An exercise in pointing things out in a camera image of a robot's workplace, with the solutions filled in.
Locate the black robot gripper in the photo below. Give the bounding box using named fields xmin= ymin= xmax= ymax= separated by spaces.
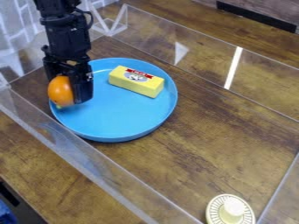
xmin=32 ymin=0 xmax=93 ymax=104

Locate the orange ball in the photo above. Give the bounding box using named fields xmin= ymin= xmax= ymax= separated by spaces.
xmin=48 ymin=75 xmax=75 ymax=107

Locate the blue round tray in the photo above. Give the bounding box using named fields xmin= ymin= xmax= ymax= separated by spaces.
xmin=49 ymin=58 xmax=178 ymax=143

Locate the yellow butter block toy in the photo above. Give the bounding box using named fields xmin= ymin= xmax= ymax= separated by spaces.
xmin=108 ymin=66 xmax=164 ymax=98

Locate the black bar on background table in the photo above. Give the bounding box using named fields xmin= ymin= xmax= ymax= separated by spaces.
xmin=216 ymin=0 xmax=299 ymax=33

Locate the cream round plastic lid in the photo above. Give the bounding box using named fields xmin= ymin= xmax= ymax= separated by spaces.
xmin=206 ymin=194 xmax=256 ymax=224

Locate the clear acrylic enclosure wall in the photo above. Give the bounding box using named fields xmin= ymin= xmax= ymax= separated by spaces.
xmin=0 ymin=0 xmax=299 ymax=224

